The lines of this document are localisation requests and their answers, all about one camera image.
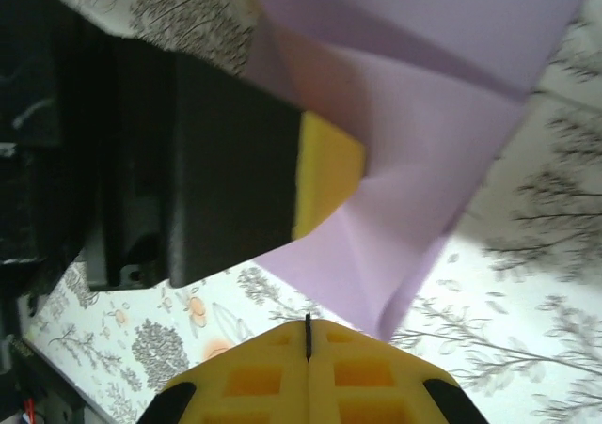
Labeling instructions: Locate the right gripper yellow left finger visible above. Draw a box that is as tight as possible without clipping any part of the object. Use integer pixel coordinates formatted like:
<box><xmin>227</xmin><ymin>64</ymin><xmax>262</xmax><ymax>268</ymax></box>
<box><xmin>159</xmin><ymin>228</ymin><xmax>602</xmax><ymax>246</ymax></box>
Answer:
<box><xmin>140</xmin><ymin>319</ymin><xmax>310</xmax><ymax>424</ymax></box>

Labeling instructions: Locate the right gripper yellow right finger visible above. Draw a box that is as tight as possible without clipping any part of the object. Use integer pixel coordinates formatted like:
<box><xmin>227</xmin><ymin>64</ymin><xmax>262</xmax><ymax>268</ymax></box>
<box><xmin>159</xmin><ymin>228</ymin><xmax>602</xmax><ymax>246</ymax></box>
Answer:
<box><xmin>309</xmin><ymin>319</ymin><xmax>474</xmax><ymax>424</ymax></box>

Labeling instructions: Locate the purple paper sheet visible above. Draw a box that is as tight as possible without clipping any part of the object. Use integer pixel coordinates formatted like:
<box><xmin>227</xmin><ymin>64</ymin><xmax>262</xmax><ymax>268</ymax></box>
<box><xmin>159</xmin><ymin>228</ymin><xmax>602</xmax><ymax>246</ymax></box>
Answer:
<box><xmin>244</xmin><ymin>0</ymin><xmax>598</xmax><ymax>345</ymax></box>

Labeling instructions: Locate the floral table mat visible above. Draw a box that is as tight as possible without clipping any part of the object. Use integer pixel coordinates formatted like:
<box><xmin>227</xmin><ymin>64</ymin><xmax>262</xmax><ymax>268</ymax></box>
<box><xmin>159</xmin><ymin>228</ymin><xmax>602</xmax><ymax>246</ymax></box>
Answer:
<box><xmin>0</xmin><ymin>0</ymin><xmax>602</xmax><ymax>424</ymax></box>

